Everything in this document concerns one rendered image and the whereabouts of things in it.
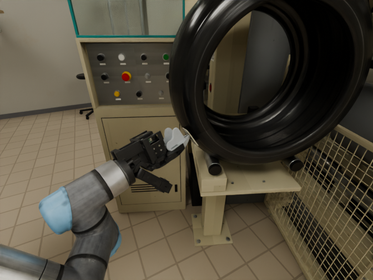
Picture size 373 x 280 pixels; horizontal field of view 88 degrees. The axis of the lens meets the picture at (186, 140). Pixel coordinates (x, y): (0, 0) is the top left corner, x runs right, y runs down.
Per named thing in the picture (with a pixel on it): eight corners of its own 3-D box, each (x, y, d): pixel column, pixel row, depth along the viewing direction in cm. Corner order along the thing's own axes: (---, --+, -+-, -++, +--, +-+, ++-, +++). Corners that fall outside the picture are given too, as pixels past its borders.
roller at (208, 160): (207, 124, 93) (201, 131, 95) (199, 119, 92) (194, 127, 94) (225, 168, 63) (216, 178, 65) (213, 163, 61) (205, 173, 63)
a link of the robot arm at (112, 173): (117, 203, 39) (105, 192, 46) (136, 189, 42) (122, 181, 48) (100, 172, 37) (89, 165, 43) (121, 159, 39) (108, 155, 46)
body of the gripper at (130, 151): (163, 129, 45) (117, 155, 39) (176, 160, 48) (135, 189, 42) (147, 129, 51) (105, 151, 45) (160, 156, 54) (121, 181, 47)
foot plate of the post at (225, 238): (191, 214, 156) (191, 213, 155) (223, 212, 158) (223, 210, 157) (195, 246, 133) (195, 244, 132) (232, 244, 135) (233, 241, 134)
